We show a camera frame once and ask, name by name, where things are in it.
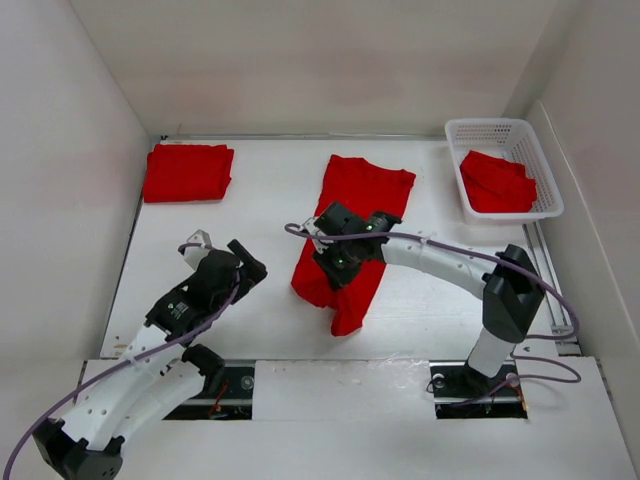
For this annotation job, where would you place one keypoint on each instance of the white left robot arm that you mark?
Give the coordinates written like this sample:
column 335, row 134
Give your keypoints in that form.
column 162, row 367

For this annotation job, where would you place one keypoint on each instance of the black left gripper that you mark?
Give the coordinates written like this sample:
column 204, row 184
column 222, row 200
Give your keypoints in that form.
column 252, row 269

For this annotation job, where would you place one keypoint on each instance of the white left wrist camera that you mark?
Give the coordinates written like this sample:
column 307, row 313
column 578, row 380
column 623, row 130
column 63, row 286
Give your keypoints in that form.
column 196, row 247

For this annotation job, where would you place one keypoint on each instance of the white plastic basket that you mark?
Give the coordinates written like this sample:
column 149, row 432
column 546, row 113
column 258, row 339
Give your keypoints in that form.
column 513, row 140

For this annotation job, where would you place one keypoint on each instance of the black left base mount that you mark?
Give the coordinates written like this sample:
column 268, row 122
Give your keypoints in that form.
column 233, row 400

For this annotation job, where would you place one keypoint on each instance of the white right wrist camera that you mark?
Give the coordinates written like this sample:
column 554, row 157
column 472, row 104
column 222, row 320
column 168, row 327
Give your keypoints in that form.
column 312, row 232

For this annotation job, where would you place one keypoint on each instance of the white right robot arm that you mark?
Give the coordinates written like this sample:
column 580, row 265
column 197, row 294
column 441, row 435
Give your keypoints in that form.
column 509, row 294

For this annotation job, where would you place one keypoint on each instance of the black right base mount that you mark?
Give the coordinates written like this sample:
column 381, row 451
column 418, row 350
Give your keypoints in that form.
column 461, row 393

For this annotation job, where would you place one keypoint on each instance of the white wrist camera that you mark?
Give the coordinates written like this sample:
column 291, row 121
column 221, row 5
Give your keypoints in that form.
column 312, row 232
column 196, row 247

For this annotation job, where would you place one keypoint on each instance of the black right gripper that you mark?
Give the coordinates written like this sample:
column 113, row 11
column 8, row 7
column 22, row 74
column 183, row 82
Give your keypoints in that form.
column 336, row 278

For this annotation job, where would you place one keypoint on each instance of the red t-shirts in basket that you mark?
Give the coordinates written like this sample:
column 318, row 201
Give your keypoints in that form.
column 495, row 185

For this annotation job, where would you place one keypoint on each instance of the folded red t-shirt stack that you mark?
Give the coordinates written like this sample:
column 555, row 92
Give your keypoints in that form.
column 187, row 173

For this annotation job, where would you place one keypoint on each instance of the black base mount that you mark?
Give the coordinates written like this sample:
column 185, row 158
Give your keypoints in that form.
column 233, row 400
column 461, row 393

